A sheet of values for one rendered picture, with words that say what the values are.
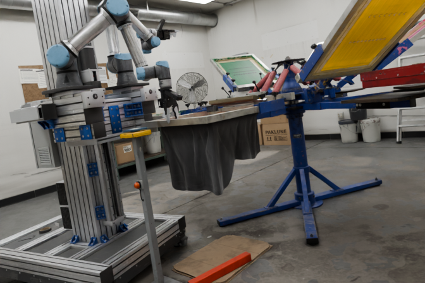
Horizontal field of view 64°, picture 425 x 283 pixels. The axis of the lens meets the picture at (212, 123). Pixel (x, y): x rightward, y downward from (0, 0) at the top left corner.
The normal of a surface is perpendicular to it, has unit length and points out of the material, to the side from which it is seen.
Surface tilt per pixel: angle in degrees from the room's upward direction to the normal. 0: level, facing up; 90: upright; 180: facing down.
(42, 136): 90
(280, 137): 90
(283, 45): 90
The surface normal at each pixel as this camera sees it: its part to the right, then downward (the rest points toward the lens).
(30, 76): 0.73, -0.08
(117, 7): 0.31, -0.04
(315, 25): -0.66, 0.15
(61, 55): 0.11, 0.14
